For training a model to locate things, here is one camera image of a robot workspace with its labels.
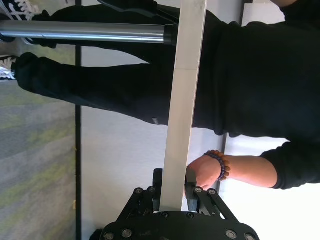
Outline person's left hand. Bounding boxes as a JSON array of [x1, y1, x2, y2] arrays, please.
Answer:
[[186, 156, 222, 190]]

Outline black trousers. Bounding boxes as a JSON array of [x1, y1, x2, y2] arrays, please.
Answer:
[[16, 0, 181, 126]]

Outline person's bare left forearm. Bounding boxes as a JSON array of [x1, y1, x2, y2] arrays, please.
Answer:
[[224, 155, 280, 189]]

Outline dark blue bead bracelet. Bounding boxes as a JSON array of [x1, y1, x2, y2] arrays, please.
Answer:
[[203, 151, 227, 182]]

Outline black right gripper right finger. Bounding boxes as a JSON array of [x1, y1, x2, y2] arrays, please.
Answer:
[[184, 167, 237, 221]]

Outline black white sneaker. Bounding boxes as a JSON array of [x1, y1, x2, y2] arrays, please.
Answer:
[[0, 0, 43, 46], [0, 56, 18, 81]]

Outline chrome table column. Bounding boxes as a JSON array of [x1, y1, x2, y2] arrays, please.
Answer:
[[0, 20, 177, 47]]

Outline brown bead bracelet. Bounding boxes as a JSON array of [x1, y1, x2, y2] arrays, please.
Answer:
[[212, 149, 232, 180]]

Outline black white right sneaker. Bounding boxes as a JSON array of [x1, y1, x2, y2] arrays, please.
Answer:
[[0, 0, 43, 46]]

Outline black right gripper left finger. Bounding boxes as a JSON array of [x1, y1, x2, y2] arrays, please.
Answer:
[[119, 168, 164, 221]]

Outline white rectangular table top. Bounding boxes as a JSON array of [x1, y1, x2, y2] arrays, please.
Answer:
[[159, 0, 208, 213]]

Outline person in black clothes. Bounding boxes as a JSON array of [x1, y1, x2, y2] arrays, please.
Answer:
[[192, 0, 320, 191]]

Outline black white left sneaker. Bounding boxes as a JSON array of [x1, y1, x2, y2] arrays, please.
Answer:
[[0, 56, 18, 81]]

